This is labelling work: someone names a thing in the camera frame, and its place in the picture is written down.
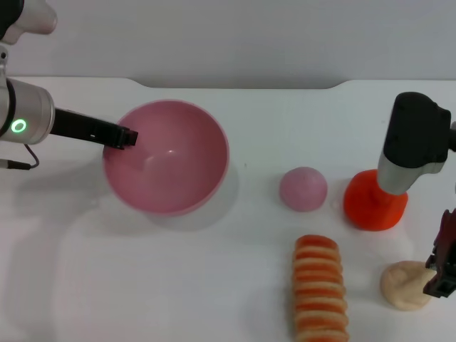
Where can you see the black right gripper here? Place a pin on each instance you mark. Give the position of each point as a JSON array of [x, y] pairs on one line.
[[448, 238]]

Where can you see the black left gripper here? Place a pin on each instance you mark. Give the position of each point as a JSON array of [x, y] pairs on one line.
[[85, 128]]

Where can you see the beige egg yolk pastry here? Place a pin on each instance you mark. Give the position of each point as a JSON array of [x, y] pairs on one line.
[[402, 285]]

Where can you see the pink plastic bowl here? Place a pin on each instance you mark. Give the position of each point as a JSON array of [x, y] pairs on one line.
[[171, 178]]

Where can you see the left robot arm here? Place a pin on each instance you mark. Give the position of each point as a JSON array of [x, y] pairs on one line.
[[28, 110]]

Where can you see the orange tangerine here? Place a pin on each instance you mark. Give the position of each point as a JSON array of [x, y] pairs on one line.
[[363, 210]]

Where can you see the orange striped bread roll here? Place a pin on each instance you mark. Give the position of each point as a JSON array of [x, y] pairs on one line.
[[318, 288]]

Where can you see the pink round bun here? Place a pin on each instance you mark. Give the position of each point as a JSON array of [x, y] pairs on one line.
[[303, 190]]

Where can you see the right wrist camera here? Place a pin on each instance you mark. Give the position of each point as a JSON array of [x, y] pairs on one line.
[[413, 135]]

